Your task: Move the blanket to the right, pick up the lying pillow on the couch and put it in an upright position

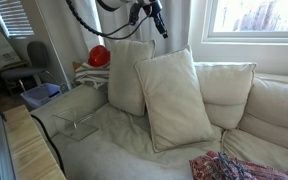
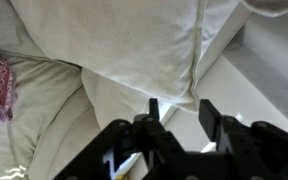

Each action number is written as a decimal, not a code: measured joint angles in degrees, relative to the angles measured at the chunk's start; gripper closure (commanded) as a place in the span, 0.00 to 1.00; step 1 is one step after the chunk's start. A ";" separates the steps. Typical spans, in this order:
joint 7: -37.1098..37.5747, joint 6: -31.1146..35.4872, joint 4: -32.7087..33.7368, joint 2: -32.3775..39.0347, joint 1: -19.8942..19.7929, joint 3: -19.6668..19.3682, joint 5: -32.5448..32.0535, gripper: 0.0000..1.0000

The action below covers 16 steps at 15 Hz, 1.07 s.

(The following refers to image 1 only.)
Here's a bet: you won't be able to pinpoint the clear plastic box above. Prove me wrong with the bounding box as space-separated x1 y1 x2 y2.
52 107 100 141

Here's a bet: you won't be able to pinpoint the grey white striped cloth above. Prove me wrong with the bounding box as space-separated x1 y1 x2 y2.
72 61 111 91

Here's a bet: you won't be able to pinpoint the red patterned fringed blanket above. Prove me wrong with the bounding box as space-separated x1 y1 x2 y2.
188 150 288 180

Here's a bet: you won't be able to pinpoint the blue plastic bin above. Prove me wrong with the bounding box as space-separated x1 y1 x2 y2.
20 82 63 109

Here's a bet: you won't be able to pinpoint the white curtain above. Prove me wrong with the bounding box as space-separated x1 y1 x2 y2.
35 0 192 91

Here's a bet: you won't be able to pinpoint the white window blinds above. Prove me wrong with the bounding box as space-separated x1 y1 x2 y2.
0 0 35 38

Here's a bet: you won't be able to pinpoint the beige flanged throw pillow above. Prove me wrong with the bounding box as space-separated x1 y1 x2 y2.
134 45 215 153
107 39 157 117

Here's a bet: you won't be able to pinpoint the grey office chair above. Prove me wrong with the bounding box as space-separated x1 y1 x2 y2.
0 41 52 96

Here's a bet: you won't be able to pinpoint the black floor cable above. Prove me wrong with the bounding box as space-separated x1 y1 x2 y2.
30 114 66 176

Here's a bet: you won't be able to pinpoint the light wooden table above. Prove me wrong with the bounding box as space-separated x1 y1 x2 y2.
3 104 67 180

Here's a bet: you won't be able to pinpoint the white framed window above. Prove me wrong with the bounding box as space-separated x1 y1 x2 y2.
202 0 288 45

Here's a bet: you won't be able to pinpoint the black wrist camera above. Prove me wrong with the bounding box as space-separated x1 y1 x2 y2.
128 2 142 26

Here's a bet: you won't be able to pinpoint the beige fabric couch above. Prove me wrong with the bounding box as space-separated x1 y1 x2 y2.
30 59 288 180

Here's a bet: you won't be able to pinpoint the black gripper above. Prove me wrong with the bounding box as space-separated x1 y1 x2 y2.
143 0 169 40

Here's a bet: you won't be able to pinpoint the red hard hat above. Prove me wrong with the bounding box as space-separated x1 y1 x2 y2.
87 45 111 68

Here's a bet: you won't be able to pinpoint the wooden desk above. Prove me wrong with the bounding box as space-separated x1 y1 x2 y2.
0 59 30 75

